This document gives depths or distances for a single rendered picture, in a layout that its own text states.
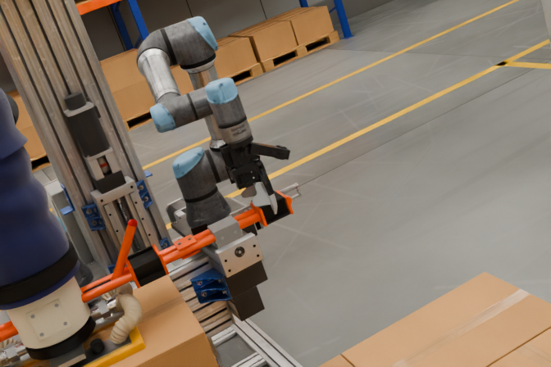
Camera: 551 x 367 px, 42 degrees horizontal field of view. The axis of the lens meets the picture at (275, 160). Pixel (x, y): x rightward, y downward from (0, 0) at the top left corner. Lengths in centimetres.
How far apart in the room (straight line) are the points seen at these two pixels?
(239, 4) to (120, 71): 262
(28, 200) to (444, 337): 133
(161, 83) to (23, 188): 50
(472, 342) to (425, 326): 19
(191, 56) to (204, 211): 51
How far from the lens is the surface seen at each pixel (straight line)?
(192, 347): 173
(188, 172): 232
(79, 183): 243
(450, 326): 240
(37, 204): 169
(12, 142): 166
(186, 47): 219
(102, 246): 249
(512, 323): 236
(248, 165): 181
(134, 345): 176
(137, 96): 914
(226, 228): 183
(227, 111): 177
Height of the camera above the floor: 189
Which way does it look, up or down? 18 degrees down
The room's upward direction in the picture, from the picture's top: 19 degrees counter-clockwise
